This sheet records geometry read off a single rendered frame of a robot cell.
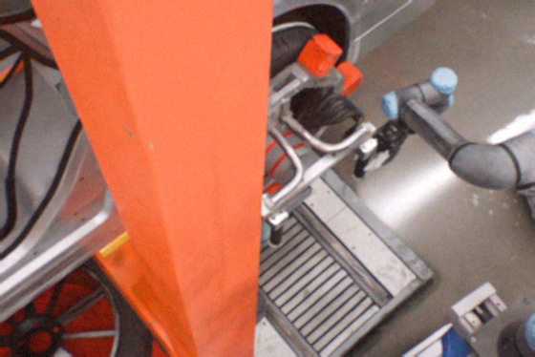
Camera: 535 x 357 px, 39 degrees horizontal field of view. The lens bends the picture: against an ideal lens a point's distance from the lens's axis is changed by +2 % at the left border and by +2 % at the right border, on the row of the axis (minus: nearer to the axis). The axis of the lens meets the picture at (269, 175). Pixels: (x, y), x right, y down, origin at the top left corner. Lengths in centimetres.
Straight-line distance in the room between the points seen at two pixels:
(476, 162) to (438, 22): 178
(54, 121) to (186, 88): 144
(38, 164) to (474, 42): 220
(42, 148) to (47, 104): 13
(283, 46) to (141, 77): 141
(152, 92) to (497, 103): 288
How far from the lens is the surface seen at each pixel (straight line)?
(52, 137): 208
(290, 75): 201
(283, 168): 211
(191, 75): 66
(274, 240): 212
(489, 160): 190
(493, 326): 214
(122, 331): 239
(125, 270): 225
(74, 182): 187
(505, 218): 320
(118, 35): 56
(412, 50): 350
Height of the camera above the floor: 279
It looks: 65 degrees down
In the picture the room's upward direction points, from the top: 4 degrees clockwise
